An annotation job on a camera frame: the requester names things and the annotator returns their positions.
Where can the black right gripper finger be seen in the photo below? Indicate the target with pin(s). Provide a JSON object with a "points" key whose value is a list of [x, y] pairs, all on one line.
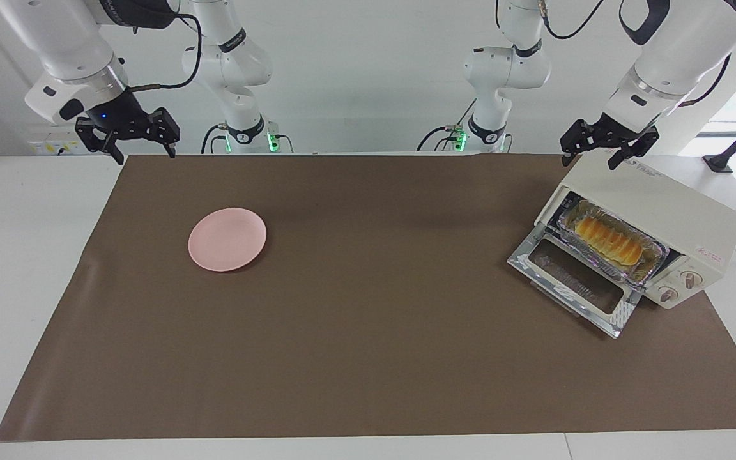
{"points": [[96, 137], [167, 128]]}

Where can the aluminium foil tray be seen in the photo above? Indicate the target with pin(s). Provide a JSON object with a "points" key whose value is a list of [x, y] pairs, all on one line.
{"points": [[637, 271]]}

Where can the silver glass oven door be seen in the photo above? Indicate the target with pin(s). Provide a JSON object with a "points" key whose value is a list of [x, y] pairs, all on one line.
{"points": [[572, 281]]}

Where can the white power strip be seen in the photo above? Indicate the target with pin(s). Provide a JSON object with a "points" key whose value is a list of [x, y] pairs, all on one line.
{"points": [[55, 147]]}

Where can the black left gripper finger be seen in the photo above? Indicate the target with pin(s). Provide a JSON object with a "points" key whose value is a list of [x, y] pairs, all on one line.
{"points": [[643, 144], [580, 135]]}

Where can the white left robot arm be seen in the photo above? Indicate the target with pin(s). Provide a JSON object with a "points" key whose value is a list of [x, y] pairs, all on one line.
{"points": [[674, 57]]}

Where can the pink round plate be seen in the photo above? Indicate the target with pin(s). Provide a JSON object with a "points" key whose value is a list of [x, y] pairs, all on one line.
{"points": [[227, 239]]}

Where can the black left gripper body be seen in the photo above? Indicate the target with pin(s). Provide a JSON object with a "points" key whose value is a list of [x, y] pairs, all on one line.
{"points": [[614, 135]]}

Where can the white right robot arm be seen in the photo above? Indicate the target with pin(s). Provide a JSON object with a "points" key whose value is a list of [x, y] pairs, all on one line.
{"points": [[74, 45]]}

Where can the cream oven knob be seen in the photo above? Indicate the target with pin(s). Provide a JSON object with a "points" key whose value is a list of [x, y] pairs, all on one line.
{"points": [[689, 278], [667, 294]]}

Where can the golden bread loaf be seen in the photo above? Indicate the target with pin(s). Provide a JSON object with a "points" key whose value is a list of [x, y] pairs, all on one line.
{"points": [[607, 239]]}

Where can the cream toaster oven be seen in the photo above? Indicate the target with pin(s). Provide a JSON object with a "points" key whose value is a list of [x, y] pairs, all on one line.
{"points": [[662, 198]]}

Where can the brown table mat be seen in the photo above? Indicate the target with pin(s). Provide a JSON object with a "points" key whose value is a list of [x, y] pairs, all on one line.
{"points": [[374, 319]]}

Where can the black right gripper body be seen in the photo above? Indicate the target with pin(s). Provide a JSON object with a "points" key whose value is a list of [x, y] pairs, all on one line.
{"points": [[119, 115]]}

